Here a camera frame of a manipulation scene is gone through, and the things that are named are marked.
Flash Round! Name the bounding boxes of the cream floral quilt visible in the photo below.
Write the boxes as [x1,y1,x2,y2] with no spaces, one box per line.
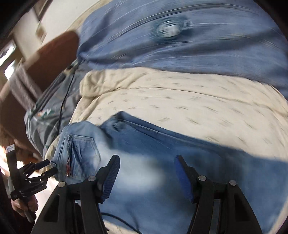
[44,67,288,234]

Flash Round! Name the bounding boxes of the grey patterned bed sheet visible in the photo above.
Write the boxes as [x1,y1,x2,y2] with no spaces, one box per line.
[24,60,90,157]

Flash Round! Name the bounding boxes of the person's left hand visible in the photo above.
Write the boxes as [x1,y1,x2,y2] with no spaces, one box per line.
[11,195,39,217]

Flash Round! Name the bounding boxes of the grey garment on headboard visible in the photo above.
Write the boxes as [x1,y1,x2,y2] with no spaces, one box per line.
[9,64,42,111]

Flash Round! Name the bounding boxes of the blue plaid duvet roll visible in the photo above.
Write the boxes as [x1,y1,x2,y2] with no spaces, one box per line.
[77,1,287,96]

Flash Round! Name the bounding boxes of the wooden door with glass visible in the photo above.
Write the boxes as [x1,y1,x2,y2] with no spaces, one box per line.
[1,39,21,80]

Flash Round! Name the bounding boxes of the blue denim jeans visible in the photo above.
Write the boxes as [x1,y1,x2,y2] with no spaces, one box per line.
[51,112,287,233]

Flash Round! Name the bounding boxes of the framed wall painting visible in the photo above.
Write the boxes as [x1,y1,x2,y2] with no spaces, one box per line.
[33,0,53,21]

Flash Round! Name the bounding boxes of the small wall picture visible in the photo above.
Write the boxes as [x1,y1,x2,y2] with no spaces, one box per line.
[35,23,46,43]

